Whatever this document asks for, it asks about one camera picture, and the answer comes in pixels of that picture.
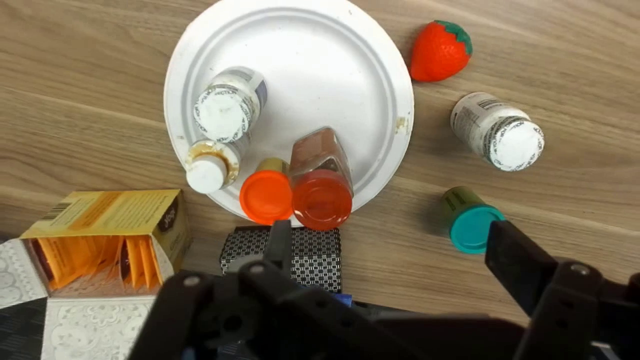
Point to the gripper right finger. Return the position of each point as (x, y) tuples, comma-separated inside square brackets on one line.
[(550, 285)]

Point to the small stained white-capped bottle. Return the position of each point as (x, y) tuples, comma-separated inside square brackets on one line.
[(212, 167)]

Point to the teal-capped green bottle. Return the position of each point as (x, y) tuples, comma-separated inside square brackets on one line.
[(470, 222)]

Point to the orange-capped yellow bottle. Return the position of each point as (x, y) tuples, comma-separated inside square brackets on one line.
[(266, 195)]

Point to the row of orange tea packets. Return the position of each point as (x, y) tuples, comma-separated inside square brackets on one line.
[(95, 260)]

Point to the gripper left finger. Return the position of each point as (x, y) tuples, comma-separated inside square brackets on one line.
[(260, 310)]

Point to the open yellow tea box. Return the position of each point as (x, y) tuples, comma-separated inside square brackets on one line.
[(100, 250)]

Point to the white paper plate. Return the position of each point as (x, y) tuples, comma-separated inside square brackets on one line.
[(300, 100)]

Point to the black white patterned box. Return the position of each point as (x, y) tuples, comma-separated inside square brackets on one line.
[(310, 257)]

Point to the red toy strawberry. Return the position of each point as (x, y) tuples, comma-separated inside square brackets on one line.
[(439, 52)]

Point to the white-capped white pill bottle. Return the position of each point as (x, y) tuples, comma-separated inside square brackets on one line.
[(227, 105), (500, 132)]

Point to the red-capped clear spice bottle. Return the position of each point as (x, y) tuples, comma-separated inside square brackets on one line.
[(320, 185)]

